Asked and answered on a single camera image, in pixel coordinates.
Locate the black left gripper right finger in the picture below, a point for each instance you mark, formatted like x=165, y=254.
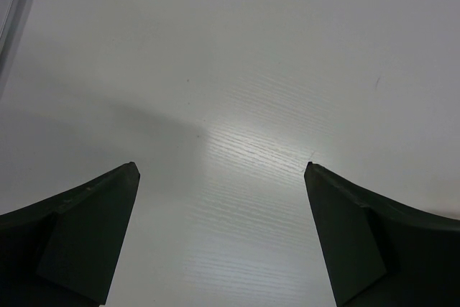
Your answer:
x=380, y=252

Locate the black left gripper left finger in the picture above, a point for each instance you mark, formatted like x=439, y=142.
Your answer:
x=63, y=250

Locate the aluminium table frame rail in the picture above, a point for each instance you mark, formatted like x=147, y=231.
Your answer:
x=14, y=14

